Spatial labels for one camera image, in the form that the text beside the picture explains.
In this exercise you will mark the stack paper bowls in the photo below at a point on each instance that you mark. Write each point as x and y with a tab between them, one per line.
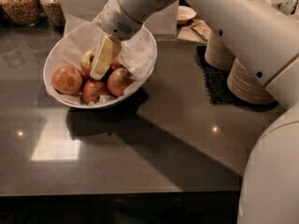
217	55
244	86

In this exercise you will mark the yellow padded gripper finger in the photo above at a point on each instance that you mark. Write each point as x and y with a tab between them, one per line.
105	54

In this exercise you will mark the right white sign holder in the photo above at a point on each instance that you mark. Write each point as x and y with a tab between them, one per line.
163	22

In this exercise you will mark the cereal glass jar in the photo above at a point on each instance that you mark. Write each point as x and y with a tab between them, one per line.
22	12
54	12

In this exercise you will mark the right cereal glass jar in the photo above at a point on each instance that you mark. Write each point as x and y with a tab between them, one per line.
54	12

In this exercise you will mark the black rubber mat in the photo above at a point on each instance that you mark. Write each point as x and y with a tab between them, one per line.
215	82

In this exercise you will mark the right stack paper bowls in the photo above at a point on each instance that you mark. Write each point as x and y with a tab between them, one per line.
244	86

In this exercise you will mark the left stack paper bowls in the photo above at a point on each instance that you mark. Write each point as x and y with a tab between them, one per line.
217	55

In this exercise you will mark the hidden middle red apple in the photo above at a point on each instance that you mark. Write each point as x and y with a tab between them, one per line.
115	65

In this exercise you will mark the yellow-red apple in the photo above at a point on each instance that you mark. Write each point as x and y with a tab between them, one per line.
86	62

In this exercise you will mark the left red apple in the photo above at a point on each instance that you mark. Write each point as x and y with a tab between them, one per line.
67	79

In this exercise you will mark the right red apple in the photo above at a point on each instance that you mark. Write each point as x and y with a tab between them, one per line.
119	80

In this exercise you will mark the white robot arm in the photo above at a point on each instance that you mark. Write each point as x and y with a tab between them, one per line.
266	41

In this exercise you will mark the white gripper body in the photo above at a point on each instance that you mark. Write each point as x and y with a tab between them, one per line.
120	20

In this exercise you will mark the white slanted bowl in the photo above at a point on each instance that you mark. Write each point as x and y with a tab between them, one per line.
146	62

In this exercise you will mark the left cereal glass jar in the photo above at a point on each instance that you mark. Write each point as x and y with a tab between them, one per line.
22	12

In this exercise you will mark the front middle red apple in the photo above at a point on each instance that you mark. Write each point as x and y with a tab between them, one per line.
93	90

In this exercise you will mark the small white bowl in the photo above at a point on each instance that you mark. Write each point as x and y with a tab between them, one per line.
185	14

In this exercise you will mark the paper napkin with bread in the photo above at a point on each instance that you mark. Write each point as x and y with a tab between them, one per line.
194	31

